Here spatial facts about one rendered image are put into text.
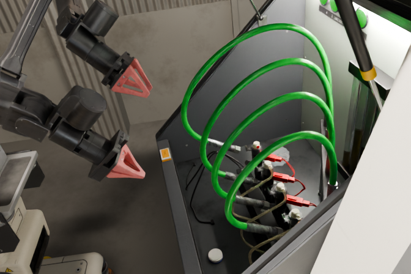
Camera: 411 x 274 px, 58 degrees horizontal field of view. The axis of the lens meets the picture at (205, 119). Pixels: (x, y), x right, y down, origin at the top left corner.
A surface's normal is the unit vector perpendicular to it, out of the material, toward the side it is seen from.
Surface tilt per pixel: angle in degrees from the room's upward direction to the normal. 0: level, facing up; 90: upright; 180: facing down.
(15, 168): 0
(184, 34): 90
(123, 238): 0
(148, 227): 0
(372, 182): 76
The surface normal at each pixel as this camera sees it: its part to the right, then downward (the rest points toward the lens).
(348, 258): -0.97, 0.04
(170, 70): 0.07, 0.58
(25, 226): 0.02, -0.82
